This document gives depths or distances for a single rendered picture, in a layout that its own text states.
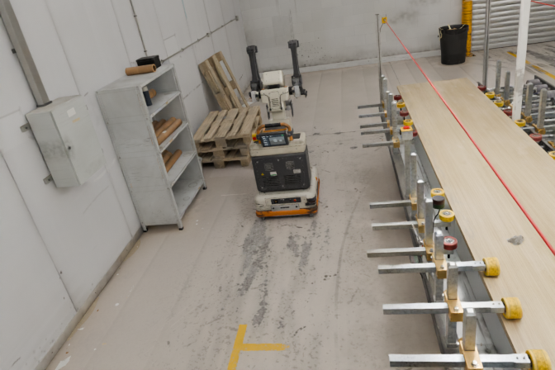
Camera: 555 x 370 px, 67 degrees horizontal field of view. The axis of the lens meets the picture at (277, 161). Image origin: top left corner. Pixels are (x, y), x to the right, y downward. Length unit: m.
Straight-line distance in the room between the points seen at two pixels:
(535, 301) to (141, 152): 3.37
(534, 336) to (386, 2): 8.59
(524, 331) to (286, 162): 2.65
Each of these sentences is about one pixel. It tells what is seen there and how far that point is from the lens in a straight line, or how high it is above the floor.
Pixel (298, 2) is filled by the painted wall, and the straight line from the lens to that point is 9.89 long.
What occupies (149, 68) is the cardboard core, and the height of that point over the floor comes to 1.59.
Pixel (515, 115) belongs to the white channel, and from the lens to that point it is 3.92.
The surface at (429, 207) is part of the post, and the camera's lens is 2.24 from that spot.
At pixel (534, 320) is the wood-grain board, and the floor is 0.90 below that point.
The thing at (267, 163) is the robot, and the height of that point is 0.62.
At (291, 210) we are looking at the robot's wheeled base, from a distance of 4.19.
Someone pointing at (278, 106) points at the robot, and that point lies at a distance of 4.18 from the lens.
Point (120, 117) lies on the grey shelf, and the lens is 4.18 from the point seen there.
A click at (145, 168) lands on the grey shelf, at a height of 0.74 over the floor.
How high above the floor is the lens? 2.29
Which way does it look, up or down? 24 degrees down
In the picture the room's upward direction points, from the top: 10 degrees counter-clockwise
